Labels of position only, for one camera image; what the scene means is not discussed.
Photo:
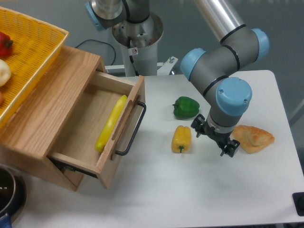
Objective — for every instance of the white onion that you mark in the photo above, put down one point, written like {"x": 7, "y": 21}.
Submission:
{"x": 5, "y": 73}

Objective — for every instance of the yellow bell pepper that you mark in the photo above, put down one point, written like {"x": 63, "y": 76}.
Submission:
{"x": 181, "y": 140}

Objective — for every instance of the green bell pepper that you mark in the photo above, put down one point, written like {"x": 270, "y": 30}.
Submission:
{"x": 185, "y": 107}

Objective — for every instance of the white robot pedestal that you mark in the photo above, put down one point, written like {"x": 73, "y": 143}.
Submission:
{"x": 139, "y": 47}

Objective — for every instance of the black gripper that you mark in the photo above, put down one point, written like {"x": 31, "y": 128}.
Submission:
{"x": 219, "y": 134}

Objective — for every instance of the golden pastry bread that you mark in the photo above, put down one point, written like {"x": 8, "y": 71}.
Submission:
{"x": 252, "y": 139}

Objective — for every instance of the red bell pepper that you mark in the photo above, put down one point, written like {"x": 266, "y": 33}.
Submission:
{"x": 6, "y": 45}

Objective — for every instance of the dark metal pot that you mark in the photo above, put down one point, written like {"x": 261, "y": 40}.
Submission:
{"x": 13, "y": 195}

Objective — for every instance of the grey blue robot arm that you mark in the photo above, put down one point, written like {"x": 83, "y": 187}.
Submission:
{"x": 210, "y": 73}

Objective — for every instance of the yellow plastic basket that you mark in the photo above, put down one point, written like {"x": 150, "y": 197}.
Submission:
{"x": 36, "y": 45}

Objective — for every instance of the black corner device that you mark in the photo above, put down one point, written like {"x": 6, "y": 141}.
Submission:
{"x": 298, "y": 199}

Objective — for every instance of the yellow squash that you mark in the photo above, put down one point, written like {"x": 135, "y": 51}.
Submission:
{"x": 110, "y": 124}

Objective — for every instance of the wooden top drawer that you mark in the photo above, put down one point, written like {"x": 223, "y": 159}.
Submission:
{"x": 101, "y": 128}

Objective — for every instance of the wooden drawer cabinet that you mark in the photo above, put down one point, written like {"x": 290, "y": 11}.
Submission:
{"x": 28, "y": 136}

